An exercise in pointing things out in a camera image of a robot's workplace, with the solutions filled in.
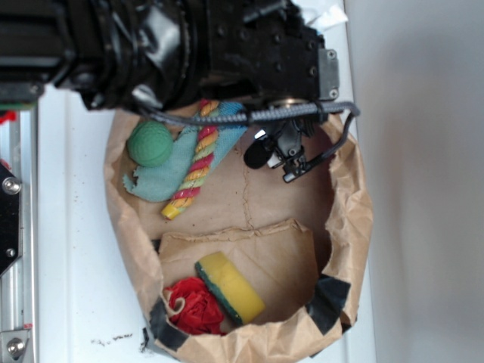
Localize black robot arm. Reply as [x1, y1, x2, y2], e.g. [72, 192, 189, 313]
[1, 1, 340, 113]

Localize teal cloth rag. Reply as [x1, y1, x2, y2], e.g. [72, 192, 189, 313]
[121, 101, 249, 204]

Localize multicolored twisted rope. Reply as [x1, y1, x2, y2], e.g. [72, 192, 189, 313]
[161, 99, 221, 221]

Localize brown paper bag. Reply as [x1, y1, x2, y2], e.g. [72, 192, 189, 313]
[104, 111, 374, 362]

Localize yellow green sponge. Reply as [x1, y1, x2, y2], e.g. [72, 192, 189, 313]
[195, 252, 265, 326]

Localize green rubber ball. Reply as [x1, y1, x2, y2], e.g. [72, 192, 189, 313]
[127, 120, 174, 167]

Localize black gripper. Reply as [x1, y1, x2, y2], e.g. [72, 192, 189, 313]
[200, 1, 340, 107]

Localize aluminium extrusion rail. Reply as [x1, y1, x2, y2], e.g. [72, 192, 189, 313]
[1, 109, 38, 362]

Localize grey braided cable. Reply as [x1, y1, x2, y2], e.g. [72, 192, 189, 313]
[134, 99, 362, 169]

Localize small black clip microphone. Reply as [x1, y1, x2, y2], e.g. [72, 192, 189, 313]
[244, 121, 314, 183]

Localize red crumpled plastic mesh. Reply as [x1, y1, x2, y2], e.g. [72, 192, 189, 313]
[163, 277, 225, 336]

